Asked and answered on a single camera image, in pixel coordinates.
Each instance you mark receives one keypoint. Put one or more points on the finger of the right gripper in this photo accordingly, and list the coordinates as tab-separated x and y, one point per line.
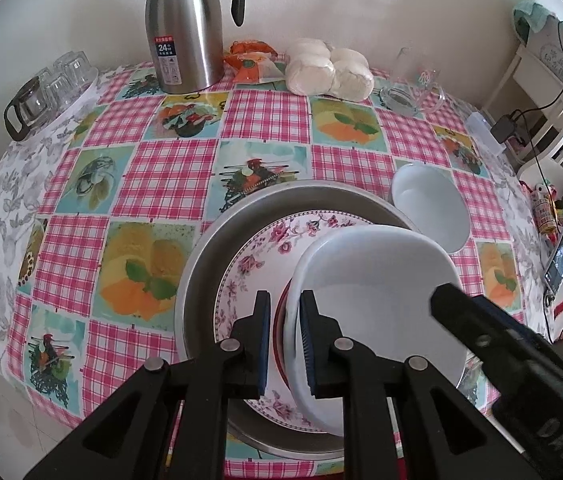
522	366

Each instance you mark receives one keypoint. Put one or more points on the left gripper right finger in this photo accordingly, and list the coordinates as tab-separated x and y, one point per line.
402	420

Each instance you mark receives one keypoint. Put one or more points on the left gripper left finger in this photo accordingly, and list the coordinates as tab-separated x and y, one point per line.
169	421

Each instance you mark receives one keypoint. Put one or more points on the large stainless steel basin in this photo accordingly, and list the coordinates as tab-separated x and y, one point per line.
256	245

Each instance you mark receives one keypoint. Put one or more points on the white square bowl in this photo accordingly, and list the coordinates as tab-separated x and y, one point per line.
377	282

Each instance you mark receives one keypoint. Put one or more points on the strawberry pattern red-rimmed bowl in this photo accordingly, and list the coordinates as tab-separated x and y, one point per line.
288	354

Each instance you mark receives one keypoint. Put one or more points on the small white blue bowl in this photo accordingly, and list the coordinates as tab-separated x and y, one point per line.
430	199

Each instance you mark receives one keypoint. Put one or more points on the checkered picture tablecloth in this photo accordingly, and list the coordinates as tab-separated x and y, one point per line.
119	197

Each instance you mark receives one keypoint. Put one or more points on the colourful candy packet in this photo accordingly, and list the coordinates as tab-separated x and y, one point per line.
544	212

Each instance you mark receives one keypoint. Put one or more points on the white shelf unit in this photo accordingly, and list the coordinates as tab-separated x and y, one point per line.
531	92

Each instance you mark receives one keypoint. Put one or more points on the grey floral white cloth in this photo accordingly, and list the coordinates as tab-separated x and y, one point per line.
6	219

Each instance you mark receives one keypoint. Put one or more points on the black power adapter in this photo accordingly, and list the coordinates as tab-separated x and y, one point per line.
504	129

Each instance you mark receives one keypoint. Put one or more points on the clear plastic box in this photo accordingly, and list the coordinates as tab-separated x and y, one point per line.
478	127

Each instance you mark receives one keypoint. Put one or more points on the clear glass mug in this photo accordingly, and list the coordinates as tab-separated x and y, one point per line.
416	76

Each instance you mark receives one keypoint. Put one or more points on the glass ashtray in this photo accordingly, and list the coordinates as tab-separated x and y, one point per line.
399	101

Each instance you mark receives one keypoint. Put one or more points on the upturned drinking glass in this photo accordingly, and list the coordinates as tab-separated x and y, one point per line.
58	88
79	69

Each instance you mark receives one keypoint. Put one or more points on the bag of steamed buns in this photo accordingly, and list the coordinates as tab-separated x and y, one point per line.
316	69

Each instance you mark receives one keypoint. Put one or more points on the orange snack packet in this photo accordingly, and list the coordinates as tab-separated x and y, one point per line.
253	62

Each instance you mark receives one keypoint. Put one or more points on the stainless steel thermos jug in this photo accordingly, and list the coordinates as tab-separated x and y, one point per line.
186	43

